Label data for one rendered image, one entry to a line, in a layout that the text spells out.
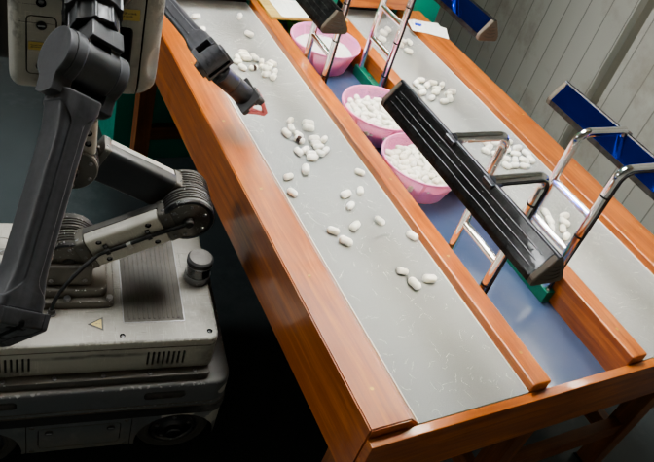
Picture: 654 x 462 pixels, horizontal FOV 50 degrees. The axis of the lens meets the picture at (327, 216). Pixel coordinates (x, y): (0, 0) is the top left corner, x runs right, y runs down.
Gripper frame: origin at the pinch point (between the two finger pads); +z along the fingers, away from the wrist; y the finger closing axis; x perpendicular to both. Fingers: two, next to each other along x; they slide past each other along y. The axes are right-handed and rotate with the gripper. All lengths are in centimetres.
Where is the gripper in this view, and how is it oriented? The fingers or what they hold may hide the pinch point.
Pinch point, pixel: (264, 112)
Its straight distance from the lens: 197.5
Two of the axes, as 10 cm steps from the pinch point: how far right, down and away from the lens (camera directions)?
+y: -4.1, -6.6, 6.3
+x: -7.5, 6.3, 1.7
